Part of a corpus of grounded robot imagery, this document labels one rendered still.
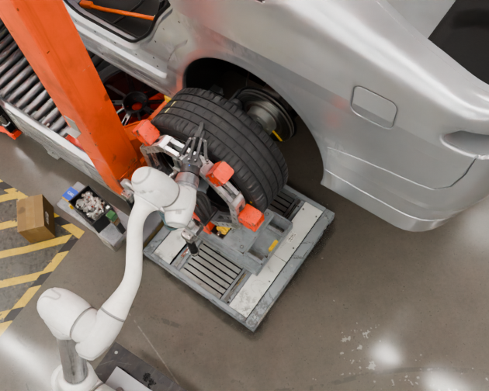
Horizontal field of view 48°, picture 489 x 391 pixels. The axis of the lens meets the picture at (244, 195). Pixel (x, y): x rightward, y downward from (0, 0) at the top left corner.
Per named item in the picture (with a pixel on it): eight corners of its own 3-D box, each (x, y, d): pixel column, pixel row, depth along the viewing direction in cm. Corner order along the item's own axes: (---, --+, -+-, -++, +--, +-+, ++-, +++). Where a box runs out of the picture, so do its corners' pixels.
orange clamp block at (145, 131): (162, 133, 235) (147, 118, 231) (150, 146, 232) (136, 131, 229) (156, 134, 241) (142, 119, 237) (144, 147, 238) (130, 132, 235)
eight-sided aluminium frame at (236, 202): (251, 233, 263) (241, 178, 215) (242, 243, 261) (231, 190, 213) (165, 178, 281) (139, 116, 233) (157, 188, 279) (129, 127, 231)
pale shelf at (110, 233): (136, 223, 288) (135, 220, 286) (115, 247, 283) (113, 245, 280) (79, 183, 302) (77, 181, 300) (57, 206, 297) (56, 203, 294)
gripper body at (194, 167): (178, 178, 214) (185, 157, 218) (200, 181, 213) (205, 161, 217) (176, 169, 207) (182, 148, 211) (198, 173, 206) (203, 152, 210)
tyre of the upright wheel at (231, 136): (278, 119, 214) (158, 67, 244) (243, 161, 207) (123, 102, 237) (297, 205, 269) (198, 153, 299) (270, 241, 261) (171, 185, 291)
